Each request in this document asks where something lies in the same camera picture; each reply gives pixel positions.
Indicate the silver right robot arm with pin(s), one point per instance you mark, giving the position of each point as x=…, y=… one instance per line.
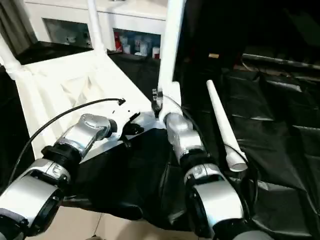
x=185, y=140

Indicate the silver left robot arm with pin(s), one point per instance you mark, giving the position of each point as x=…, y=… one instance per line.
x=82, y=135

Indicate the white cabinet with glass doors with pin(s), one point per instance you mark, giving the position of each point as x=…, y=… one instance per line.
x=130, y=17

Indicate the black mat cover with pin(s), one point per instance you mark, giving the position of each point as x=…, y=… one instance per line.
x=275, y=120

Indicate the white plastic table top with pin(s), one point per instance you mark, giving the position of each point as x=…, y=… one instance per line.
x=75, y=82

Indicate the black case with gold label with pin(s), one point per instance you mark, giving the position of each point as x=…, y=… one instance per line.
x=212, y=30

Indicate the dark robot foot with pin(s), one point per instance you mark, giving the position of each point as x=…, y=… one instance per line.
x=94, y=237

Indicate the white plastic table leg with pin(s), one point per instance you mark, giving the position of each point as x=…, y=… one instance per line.
x=10, y=60
x=96, y=27
x=171, y=45
x=222, y=117

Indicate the grey curtain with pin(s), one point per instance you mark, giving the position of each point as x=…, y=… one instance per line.
x=15, y=22

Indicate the grey metal rod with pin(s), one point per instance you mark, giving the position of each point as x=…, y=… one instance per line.
x=280, y=61

